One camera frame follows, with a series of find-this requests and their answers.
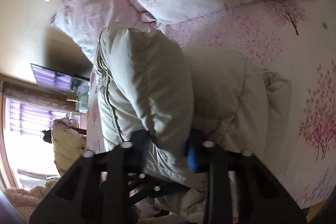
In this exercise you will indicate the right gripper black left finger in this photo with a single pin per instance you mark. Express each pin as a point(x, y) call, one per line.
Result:
point(104, 187)

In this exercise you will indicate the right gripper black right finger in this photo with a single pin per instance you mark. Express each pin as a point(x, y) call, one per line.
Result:
point(238, 182)

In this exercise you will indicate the white puffer down jacket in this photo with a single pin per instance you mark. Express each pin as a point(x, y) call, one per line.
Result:
point(147, 81)

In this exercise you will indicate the beige fluffy cushion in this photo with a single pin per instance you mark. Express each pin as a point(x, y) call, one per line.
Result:
point(69, 142)

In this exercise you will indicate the dark monitor screen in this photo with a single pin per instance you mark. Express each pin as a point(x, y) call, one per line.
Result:
point(60, 82)

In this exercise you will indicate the pink floral bed sheet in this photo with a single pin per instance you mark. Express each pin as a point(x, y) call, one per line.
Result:
point(296, 39)

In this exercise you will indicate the pink floral pillow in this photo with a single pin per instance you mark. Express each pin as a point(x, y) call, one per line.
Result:
point(84, 20)

